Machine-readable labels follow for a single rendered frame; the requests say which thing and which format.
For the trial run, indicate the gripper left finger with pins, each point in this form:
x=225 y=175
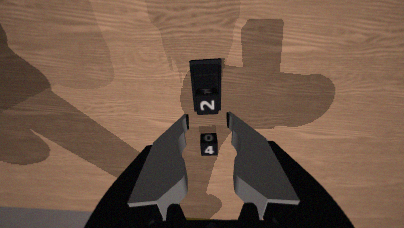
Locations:
x=156 y=178

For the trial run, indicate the black cube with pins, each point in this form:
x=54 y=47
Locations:
x=209 y=144
x=206 y=101

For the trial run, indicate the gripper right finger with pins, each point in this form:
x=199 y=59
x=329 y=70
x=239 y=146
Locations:
x=282 y=190

